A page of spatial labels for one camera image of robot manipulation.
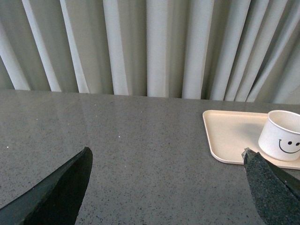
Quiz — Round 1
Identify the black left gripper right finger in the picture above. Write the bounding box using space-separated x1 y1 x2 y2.
242 148 300 225

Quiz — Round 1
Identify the grey-white pleated curtain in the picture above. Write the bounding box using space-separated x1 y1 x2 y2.
0 0 300 104

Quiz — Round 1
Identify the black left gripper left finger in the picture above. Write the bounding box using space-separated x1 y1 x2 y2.
0 147 93 225

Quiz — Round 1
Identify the beige rectangular tray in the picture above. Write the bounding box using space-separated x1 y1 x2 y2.
202 110 300 170

